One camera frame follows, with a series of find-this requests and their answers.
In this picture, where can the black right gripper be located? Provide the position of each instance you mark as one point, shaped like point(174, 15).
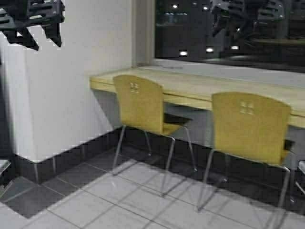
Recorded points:
point(240, 18)

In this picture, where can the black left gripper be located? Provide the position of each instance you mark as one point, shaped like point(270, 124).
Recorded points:
point(16, 16)

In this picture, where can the yellow wooden chair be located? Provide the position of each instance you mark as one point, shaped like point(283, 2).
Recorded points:
point(251, 127)
point(141, 106)

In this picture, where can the robot base left corner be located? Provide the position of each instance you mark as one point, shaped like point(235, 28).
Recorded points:
point(6, 179)

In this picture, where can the dark glass window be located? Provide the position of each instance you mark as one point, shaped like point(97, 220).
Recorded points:
point(267, 34)

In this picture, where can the long wooden counter table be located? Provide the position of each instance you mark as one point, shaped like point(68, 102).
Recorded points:
point(196, 90)

